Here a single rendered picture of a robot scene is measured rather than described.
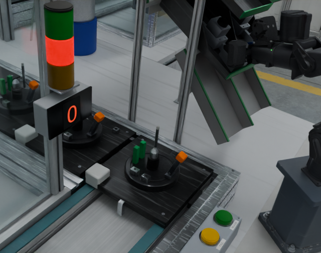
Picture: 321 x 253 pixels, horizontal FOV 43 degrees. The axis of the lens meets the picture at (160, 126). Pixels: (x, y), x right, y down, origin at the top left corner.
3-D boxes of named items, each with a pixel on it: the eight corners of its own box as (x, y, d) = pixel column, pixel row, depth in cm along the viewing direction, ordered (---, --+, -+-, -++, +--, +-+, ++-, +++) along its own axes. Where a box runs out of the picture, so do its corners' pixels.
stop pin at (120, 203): (124, 213, 97) (125, 201, 95) (121, 216, 96) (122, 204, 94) (119, 210, 98) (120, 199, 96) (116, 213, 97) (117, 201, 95)
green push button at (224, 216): (233, 220, 96) (235, 214, 95) (226, 231, 93) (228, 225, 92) (218, 212, 97) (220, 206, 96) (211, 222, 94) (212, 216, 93)
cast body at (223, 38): (222, 46, 111) (236, 27, 106) (213, 49, 108) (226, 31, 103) (203, 24, 113) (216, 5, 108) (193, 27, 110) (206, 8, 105)
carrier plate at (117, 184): (212, 175, 109) (214, 168, 108) (164, 229, 91) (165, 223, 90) (140, 139, 118) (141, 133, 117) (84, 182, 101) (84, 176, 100)
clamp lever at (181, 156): (175, 173, 101) (188, 155, 95) (171, 177, 99) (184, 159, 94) (164, 163, 101) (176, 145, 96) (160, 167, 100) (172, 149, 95)
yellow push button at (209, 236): (220, 239, 91) (222, 233, 90) (212, 250, 88) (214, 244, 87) (205, 230, 92) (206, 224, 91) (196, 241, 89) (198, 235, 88)
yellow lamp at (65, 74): (79, 83, 79) (79, 60, 76) (61, 93, 76) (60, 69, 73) (60, 75, 81) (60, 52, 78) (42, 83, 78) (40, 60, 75)
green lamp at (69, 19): (79, 35, 74) (79, 8, 71) (59, 42, 70) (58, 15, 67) (59, 27, 76) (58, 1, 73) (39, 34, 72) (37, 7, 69)
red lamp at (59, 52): (79, 60, 76) (79, 35, 74) (60, 69, 73) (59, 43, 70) (60, 51, 78) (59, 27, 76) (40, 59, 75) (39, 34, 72)
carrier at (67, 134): (136, 137, 119) (139, 101, 112) (79, 180, 102) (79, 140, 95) (74, 107, 129) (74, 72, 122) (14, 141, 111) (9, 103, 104)
